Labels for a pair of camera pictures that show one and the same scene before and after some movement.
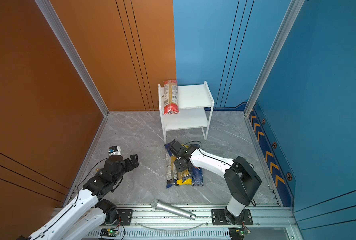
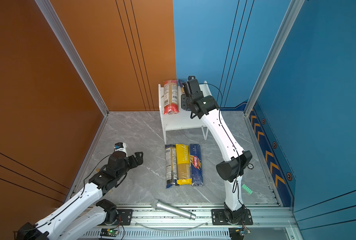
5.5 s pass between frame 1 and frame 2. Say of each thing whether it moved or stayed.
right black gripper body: moved
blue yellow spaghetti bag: moved
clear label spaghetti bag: stayed
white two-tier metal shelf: stayed
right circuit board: stayed
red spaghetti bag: stayed
